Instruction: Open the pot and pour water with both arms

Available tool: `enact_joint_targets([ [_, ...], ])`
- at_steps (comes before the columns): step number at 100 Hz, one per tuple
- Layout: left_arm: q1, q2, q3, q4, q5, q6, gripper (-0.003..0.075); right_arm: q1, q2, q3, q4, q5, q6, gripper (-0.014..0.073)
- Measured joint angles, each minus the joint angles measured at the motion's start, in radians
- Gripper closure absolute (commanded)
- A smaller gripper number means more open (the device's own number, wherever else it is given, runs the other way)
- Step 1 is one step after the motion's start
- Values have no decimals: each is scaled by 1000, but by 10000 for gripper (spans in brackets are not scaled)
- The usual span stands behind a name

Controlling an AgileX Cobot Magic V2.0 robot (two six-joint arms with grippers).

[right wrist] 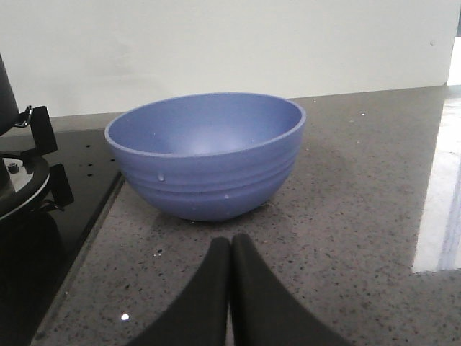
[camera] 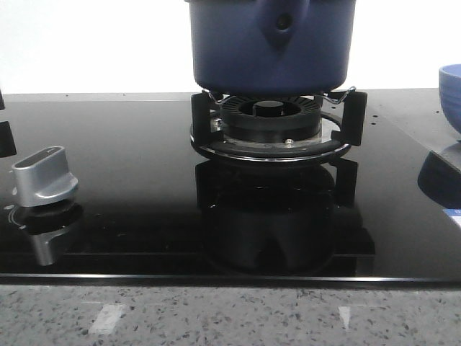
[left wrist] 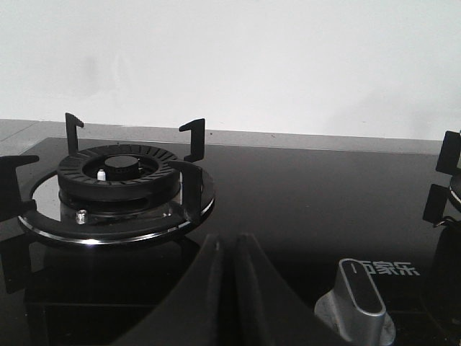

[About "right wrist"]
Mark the light blue ribbed bowl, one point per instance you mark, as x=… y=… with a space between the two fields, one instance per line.
x=208 y=157

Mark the black glass gas cooktop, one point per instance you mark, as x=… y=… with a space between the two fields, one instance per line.
x=40 y=243

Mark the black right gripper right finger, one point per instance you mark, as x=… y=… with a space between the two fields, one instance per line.
x=263 y=311

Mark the right gas burner with grate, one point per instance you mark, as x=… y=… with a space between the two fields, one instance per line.
x=28 y=182

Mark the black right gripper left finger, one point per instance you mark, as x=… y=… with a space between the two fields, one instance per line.
x=199 y=314

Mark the dark blue cooking pot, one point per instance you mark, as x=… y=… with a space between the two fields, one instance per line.
x=9 y=113

